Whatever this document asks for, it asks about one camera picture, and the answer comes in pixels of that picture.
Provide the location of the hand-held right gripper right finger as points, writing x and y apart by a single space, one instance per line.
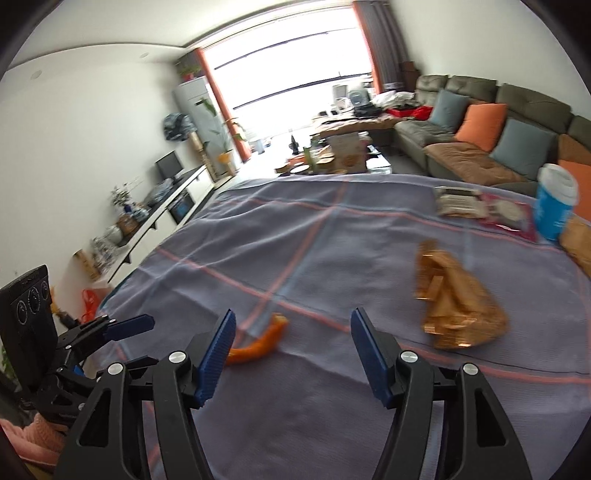
371 355

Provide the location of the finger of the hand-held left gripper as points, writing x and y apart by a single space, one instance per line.
129 326
78 369

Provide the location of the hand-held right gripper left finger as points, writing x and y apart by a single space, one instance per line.
214 360

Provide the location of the orange peel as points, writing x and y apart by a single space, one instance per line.
263 346

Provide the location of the dark vase with yellow flowers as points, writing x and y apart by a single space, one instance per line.
64 316

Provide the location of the red plastic bag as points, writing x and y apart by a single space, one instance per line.
92 304

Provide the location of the yellow box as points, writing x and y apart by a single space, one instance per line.
87 264

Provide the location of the golden crumpled snack bag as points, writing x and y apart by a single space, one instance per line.
457 300

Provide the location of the woven basket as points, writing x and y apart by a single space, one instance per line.
130 223

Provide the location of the white TV cabinet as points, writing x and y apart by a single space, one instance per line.
152 221

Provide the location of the grey plaid blanket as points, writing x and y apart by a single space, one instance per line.
323 258

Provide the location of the vase with white flowers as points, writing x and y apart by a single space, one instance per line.
123 198

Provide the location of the black oven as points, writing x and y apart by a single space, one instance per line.
180 208

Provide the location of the clear plastic bag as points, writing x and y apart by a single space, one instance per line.
159 193

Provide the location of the black monitor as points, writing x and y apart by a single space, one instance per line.
168 165

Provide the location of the pink cracker packet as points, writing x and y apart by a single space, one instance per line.
489 212

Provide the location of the cardboard box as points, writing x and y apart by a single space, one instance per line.
348 152

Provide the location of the dark plastic bag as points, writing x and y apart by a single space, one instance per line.
178 127

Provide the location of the tall green potted plant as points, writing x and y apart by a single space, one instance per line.
226 138

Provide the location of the brown sofa seat mat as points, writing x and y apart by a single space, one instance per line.
471 161

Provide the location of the white standing air conditioner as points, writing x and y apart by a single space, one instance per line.
194 110

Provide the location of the cluttered coffee table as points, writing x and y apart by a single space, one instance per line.
355 124

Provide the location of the brown snack bag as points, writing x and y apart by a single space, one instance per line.
577 244

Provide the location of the blue cup with white lid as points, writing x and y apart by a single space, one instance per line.
554 207

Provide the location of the red cloth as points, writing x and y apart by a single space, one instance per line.
411 113

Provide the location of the orange cushion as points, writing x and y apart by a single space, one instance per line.
480 127
582 177

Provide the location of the grey-blue cushion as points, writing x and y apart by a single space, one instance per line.
448 110
521 146

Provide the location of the small plant with red pot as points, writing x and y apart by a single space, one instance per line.
189 69

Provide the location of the green leather sofa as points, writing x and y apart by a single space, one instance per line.
521 99

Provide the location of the grey and orange curtain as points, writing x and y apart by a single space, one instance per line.
383 41

